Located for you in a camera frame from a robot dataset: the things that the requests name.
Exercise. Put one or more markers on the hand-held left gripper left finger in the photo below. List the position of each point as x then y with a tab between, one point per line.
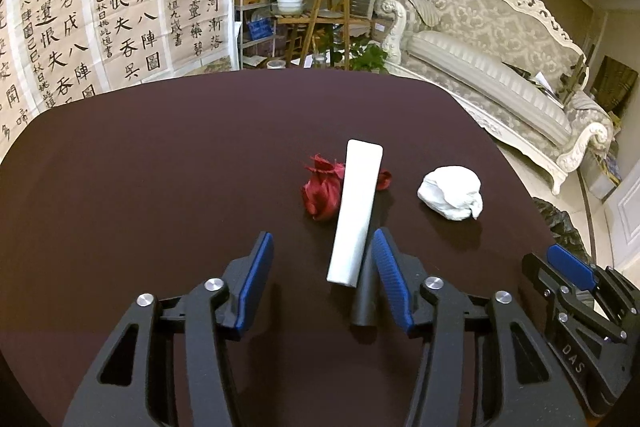
252	277

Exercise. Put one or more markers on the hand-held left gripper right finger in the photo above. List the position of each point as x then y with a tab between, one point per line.
392	277

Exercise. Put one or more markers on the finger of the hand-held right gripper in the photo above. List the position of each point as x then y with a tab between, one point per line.
555	289
570	263

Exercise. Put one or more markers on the trash bin with black bag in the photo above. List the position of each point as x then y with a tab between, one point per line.
562	227

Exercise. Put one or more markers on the white foam block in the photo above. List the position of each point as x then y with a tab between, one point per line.
355	207

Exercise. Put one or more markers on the white door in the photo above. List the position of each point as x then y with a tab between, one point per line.
627	222

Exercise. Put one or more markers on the grey storage box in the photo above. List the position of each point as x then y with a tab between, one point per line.
607	177

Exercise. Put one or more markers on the small red scrap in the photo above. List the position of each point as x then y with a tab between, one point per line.
385	179

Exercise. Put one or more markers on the white crumpled paper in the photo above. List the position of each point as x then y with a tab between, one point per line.
450	192

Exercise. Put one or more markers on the red crumpled paper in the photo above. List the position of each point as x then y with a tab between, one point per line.
320	192

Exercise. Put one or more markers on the papers and books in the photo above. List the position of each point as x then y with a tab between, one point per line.
535	82

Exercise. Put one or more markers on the dark framed panel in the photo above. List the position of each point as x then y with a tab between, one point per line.
617	84

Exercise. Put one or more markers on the toy rifle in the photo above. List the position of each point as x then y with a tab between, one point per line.
575	77

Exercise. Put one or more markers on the ornate cream sofa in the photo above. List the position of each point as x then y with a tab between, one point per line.
500	72

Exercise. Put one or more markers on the small green plant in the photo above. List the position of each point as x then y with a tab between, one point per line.
370	57

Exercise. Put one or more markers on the blue crate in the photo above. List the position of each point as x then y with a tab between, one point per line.
261	30

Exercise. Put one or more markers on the metal rack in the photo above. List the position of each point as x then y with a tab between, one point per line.
255	22

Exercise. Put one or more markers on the wooden plant shelf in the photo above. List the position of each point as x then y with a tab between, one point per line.
330	22

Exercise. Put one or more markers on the ornate cream armchair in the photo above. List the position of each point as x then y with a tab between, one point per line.
395	2

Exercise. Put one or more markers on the calligraphy paper sheets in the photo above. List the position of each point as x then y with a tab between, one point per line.
100	7

